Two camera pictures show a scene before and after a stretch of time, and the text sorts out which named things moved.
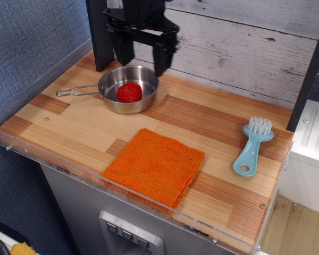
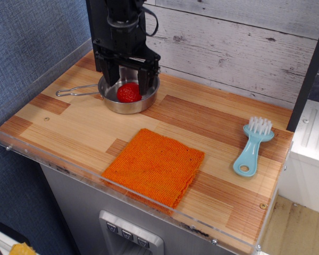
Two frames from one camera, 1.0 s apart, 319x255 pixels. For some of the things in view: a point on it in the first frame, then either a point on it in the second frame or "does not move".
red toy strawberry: x=129 y=92 does not move
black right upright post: x=311 y=74 does not move
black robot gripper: x=144 y=19 to x=126 y=43
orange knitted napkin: x=156 y=168 does not move
